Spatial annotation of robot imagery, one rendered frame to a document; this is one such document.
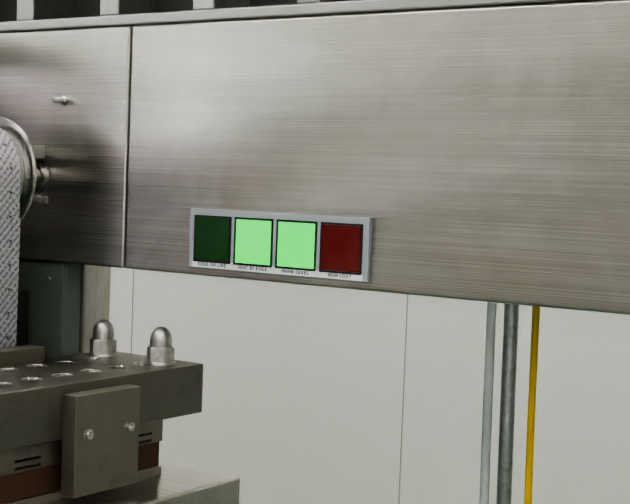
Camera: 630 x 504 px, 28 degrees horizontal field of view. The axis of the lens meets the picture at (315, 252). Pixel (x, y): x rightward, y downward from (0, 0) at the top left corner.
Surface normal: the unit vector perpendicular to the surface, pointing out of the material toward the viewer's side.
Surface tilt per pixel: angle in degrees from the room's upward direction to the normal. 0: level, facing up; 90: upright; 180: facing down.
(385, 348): 90
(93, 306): 90
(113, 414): 90
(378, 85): 90
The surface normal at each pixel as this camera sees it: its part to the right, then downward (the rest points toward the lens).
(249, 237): -0.56, 0.02
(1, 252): 0.83, 0.07
